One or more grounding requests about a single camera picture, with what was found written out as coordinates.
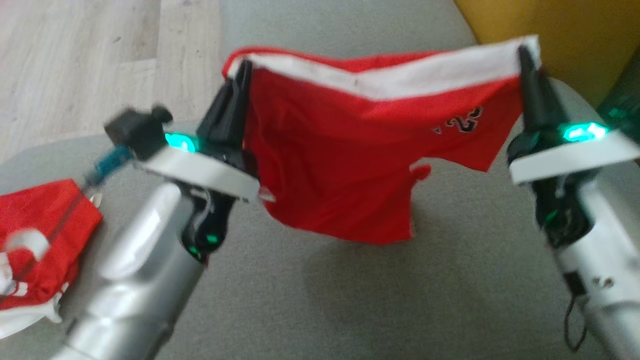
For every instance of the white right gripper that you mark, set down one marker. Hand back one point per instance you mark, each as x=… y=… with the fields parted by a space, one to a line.
x=575 y=157

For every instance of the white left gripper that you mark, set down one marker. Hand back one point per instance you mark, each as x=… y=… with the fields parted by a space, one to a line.
x=200 y=172

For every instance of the red shorts with white waistband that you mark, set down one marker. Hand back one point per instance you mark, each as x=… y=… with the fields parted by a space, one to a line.
x=325 y=165

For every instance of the red jersey with black lettering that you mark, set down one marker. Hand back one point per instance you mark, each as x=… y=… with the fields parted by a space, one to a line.
x=45 y=215

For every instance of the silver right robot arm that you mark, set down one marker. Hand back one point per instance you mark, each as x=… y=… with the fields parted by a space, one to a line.
x=615 y=300

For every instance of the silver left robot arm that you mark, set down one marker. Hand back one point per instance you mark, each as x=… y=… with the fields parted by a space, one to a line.
x=135 y=280

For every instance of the yellow sofa backrest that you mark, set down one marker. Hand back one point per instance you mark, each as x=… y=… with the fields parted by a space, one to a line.
x=575 y=40

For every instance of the small grey sofa cushion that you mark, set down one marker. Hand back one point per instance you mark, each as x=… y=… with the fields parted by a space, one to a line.
x=325 y=25

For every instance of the large grey sofa seat cushion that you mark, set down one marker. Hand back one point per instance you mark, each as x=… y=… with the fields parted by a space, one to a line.
x=350 y=300

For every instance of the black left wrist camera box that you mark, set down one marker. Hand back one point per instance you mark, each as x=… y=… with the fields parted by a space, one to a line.
x=137 y=131

